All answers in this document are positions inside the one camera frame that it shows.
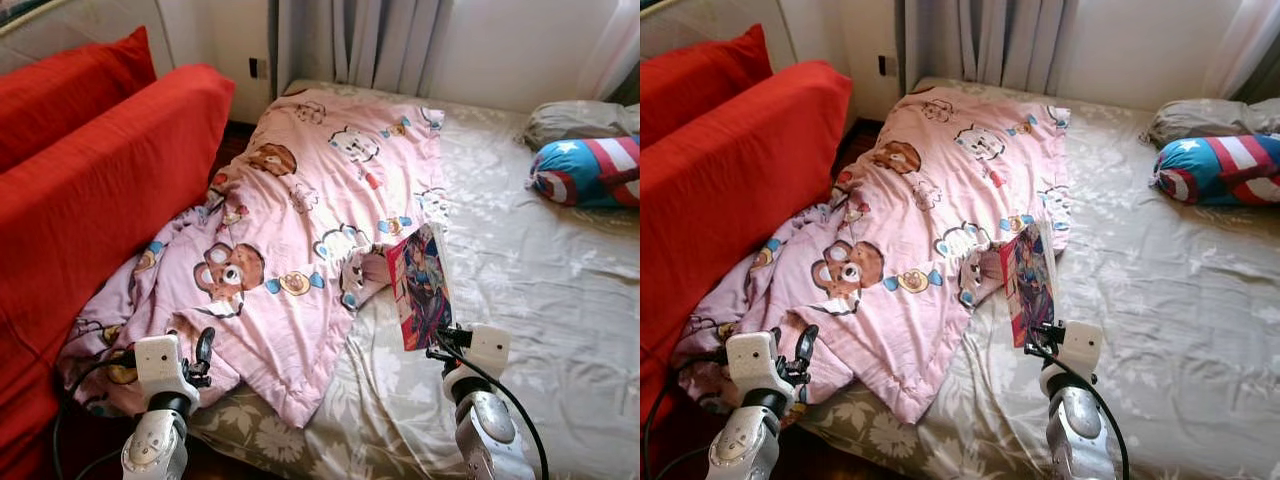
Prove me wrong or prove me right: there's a colourful comic book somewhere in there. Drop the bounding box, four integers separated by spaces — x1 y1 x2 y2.
385 222 454 353
1000 220 1059 349

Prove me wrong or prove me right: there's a beige floral bedspread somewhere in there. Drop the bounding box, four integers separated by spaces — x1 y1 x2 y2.
800 75 1280 480
185 78 641 480

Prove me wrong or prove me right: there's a red fabric sofa cushion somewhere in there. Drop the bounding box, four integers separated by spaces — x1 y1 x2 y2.
640 22 774 151
640 60 853 431
0 25 158 173
0 63 237 480

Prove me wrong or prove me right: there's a pink cartoon print blanket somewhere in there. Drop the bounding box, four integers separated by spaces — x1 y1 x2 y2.
55 88 448 429
672 85 1073 426

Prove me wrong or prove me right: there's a grey pleated curtain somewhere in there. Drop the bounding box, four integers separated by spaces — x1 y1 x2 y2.
275 0 456 96
905 0 1076 96
1200 0 1280 101
580 0 641 101

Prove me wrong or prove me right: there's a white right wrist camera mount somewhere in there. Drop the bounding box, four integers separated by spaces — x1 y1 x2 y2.
1060 320 1104 373
462 323 511 379

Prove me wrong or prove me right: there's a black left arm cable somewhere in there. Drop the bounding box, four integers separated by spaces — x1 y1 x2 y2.
643 350 726 480
52 350 136 480

